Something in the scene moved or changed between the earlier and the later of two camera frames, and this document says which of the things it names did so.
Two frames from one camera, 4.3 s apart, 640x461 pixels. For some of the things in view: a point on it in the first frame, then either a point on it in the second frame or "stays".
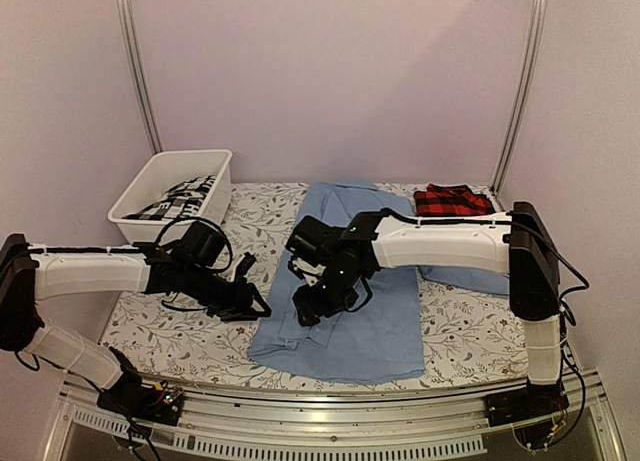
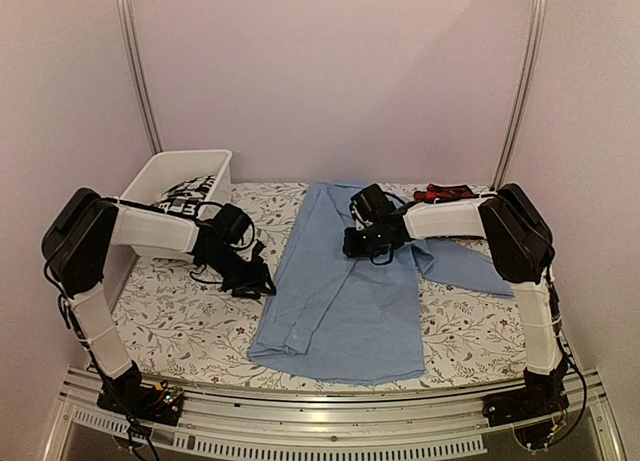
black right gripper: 313,307 → 352,248
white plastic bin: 175,184 stays
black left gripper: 238,308 → 255,282
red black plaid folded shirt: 443,200 stays
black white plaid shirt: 183,202 stays
